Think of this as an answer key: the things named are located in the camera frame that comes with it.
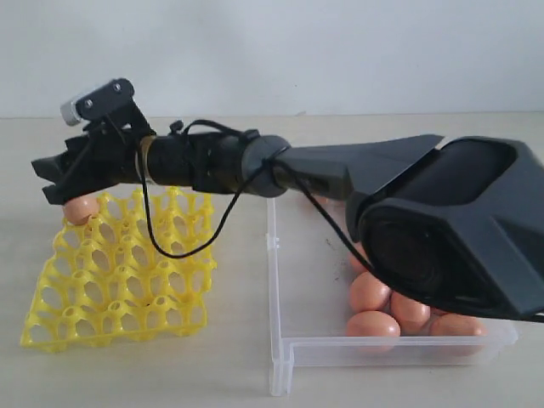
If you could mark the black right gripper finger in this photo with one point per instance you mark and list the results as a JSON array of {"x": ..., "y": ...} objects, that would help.
[
  {"x": 63, "y": 190},
  {"x": 51, "y": 168}
]

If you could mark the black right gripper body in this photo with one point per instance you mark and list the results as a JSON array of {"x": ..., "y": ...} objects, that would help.
[{"x": 103, "y": 156}]

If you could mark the brown egg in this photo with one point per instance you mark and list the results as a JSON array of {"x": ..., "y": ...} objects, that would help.
[
  {"x": 411, "y": 315},
  {"x": 367, "y": 293},
  {"x": 456, "y": 325},
  {"x": 78, "y": 210},
  {"x": 355, "y": 264},
  {"x": 373, "y": 323}
]

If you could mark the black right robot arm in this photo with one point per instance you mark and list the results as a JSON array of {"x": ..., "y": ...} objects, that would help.
[{"x": 455, "y": 225}]

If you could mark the yellow plastic egg tray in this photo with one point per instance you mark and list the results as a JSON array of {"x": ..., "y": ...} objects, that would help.
[{"x": 138, "y": 269}]

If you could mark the clear plastic bin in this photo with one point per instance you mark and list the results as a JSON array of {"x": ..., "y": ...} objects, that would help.
[{"x": 309, "y": 279}]

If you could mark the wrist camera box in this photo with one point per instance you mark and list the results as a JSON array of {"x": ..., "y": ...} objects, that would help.
[{"x": 107, "y": 109}]

